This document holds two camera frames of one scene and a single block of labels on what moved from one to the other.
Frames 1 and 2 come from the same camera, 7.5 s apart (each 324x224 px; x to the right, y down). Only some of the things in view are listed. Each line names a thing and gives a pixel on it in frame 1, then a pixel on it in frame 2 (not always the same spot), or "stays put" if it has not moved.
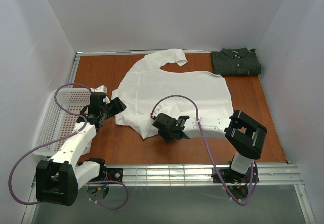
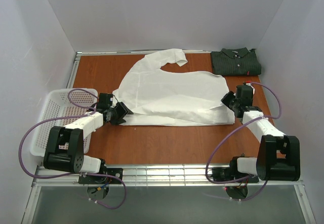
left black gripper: [111, 108] -> [121, 113]
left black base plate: [115, 174] stays put
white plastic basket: [58, 118] stays put
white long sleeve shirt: [144, 89] stays put
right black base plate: [231, 176] stays put
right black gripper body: [165, 135] -> [228, 100]
